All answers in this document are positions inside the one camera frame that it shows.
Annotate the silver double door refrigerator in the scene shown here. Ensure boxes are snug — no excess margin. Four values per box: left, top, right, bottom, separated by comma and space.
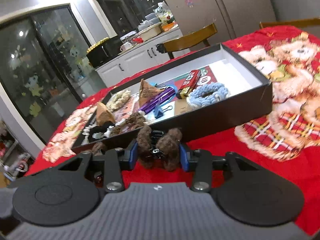
165, 0, 276, 44

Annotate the wooden chair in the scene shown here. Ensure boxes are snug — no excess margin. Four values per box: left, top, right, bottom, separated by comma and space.
259, 18, 320, 29
156, 23, 217, 60

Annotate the colourful book in box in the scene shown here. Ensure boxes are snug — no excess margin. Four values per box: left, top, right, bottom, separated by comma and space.
117, 65, 218, 123

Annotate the cream crochet scrunchie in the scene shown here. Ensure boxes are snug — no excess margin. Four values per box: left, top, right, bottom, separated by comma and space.
106, 89, 131, 112

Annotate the white kitchen cabinet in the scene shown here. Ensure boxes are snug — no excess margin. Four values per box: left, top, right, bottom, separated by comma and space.
96, 27, 183, 87

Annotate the black microwave oven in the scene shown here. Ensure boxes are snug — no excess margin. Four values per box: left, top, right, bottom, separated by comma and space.
87, 36, 123, 68

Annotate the glass sliding door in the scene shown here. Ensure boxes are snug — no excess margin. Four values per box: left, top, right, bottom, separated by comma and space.
0, 4, 92, 144

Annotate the brown white crochet scrunchie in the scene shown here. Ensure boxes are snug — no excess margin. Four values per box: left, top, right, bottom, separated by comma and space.
110, 112, 146, 137

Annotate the red teddy bear blanket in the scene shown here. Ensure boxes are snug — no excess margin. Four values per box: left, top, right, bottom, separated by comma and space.
26, 25, 319, 236

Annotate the purple tube packet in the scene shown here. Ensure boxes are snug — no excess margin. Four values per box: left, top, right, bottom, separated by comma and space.
138, 87, 176, 114

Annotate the brown triangular snack packet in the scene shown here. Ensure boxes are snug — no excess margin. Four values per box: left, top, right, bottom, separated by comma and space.
138, 79, 164, 107

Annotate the black shallow cardboard box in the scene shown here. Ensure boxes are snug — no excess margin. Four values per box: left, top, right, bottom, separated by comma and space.
71, 42, 273, 155

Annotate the red snack bar packet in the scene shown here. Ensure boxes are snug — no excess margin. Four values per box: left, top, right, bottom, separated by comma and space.
176, 69, 201, 99

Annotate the blue binder clip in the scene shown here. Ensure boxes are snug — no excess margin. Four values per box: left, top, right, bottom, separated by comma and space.
153, 104, 173, 119

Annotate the white mug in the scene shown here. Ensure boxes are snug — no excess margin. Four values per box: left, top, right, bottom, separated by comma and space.
120, 42, 132, 52

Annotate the beige plastic basin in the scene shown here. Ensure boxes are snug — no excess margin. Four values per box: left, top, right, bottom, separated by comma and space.
138, 23, 162, 42

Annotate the blue white crochet scrunchie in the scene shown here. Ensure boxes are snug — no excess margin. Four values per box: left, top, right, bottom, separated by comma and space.
186, 82, 229, 109

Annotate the black white scrunchie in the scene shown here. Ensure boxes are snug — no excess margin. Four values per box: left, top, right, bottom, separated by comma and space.
82, 121, 114, 142

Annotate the brown fuzzy hair claw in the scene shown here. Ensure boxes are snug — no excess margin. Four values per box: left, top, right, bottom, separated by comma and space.
136, 125, 182, 172

